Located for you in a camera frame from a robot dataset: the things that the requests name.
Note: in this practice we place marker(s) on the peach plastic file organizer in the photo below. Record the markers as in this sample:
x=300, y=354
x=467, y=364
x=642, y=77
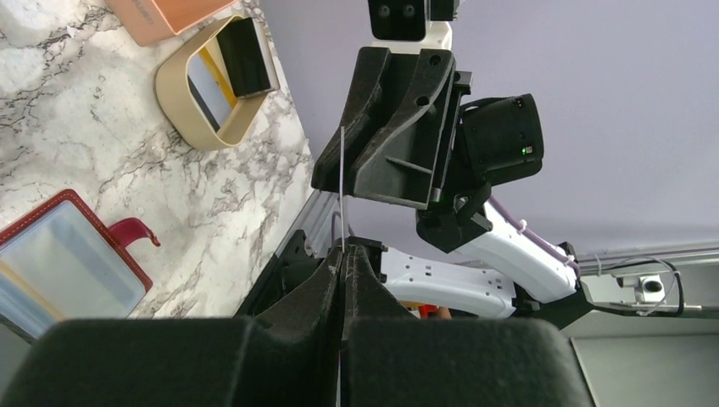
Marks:
x=151, y=21

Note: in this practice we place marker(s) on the aluminium frame rail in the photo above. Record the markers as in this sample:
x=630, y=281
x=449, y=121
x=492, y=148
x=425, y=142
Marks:
x=629, y=264

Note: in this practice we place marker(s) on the gold card lying in tray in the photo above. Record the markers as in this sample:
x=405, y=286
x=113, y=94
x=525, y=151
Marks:
x=210, y=89

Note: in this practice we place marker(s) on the red leather card holder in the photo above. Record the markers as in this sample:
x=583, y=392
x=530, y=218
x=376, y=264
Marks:
x=61, y=262

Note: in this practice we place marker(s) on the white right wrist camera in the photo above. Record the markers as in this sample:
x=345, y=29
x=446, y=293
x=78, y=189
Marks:
x=408, y=26

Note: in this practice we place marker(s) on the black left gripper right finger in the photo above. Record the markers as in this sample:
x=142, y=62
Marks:
x=422, y=333

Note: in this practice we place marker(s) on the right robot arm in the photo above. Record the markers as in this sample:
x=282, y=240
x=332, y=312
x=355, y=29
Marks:
x=408, y=137

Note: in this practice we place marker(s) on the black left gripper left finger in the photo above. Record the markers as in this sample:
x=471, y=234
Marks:
x=286, y=356

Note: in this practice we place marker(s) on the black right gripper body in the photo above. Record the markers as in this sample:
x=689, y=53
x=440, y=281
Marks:
x=492, y=141

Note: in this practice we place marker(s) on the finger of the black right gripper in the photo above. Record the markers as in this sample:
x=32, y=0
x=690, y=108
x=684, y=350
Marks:
x=401, y=101
x=359, y=118

